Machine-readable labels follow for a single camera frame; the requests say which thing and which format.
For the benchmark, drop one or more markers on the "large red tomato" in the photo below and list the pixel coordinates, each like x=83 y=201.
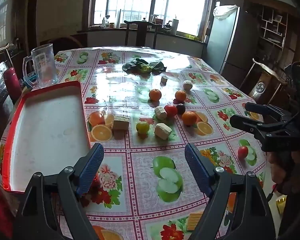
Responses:
x=170 y=110

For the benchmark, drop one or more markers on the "small teal box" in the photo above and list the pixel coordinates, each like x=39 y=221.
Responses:
x=30 y=77

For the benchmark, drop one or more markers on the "orange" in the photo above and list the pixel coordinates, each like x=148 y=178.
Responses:
x=189 y=118
x=155 y=95
x=180 y=95

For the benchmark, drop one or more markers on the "dark red thermos bottle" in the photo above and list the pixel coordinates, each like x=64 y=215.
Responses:
x=13 y=85

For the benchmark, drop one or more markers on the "white hexagonal block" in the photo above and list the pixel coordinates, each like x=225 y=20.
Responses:
x=160 y=112

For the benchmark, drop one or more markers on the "metal kettle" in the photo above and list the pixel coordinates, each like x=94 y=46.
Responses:
x=167 y=26

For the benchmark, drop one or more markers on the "white rectangular block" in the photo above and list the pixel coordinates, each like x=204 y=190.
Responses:
x=163 y=130

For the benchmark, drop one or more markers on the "dark purple plum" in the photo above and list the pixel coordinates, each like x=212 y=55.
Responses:
x=181 y=108

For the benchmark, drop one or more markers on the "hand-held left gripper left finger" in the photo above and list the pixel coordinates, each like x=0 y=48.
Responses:
x=92 y=170

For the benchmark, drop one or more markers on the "carved wooden chair with emblem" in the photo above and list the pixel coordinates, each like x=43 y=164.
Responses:
x=262 y=87

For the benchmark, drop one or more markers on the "red embroidered cloth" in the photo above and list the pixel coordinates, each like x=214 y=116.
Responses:
x=0 y=205

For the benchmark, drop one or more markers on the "window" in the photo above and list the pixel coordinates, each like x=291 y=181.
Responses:
x=185 y=5

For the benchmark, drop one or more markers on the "dark wooden shelf cabinet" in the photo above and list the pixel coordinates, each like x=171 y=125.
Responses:
x=272 y=30

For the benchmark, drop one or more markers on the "white rolled tube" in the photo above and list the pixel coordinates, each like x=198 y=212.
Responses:
x=117 y=18

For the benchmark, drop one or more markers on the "dark high-back wooden chair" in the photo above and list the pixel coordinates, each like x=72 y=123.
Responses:
x=138 y=33

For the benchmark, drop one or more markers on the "green leafy vegetable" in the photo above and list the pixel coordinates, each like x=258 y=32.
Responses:
x=155 y=66

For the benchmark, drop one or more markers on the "silver refrigerator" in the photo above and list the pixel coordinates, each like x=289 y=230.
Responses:
x=222 y=45

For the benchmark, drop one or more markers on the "small red tomato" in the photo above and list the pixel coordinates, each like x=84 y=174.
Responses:
x=242 y=152

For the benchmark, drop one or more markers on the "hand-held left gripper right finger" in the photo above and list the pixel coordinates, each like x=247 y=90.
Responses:
x=197 y=170

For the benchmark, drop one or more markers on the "round tan block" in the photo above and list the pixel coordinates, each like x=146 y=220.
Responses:
x=187 y=85

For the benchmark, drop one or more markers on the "small beige cylinder block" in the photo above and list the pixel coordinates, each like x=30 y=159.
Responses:
x=164 y=80

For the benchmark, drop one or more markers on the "spray bottle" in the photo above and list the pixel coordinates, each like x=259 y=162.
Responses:
x=154 y=19

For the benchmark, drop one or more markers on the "red tray with white inside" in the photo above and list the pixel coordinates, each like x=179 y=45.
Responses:
x=50 y=130

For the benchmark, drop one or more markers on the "clear glass mug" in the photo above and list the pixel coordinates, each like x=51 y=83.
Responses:
x=43 y=67

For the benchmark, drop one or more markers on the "tan square block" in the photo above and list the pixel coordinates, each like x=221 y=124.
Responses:
x=120 y=123

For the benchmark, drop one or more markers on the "person's right hand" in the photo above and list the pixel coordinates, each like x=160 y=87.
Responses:
x=280 y=172

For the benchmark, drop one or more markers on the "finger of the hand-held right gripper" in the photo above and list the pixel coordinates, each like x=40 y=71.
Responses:
x=258 y=108
x=242 y=123

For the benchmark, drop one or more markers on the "white plastic bag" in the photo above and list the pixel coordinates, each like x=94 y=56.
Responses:
x=223 y=11

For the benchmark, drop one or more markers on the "person's right forearm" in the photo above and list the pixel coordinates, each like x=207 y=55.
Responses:
x=298 y=212

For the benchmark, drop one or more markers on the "dark round-back chair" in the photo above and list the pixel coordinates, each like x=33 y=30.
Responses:
x=65 y=45

